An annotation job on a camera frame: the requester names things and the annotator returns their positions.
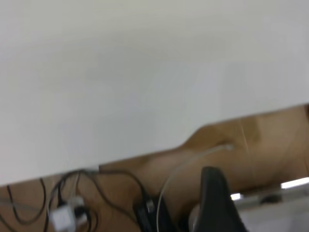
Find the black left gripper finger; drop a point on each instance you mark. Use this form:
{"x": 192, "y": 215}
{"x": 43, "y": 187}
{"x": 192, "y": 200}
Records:
{"x": 217, "y": 205}

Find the black power adapter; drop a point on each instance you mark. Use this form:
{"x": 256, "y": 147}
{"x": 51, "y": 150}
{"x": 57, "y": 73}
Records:
{"x": 147, "y": 215}

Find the white power plug block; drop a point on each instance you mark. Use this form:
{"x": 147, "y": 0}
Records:
{"x": 64, "y": 216}

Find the silver metal frame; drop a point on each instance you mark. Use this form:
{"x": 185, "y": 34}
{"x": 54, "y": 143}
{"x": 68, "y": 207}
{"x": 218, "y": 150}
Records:
{"x": 289, "y": 184}

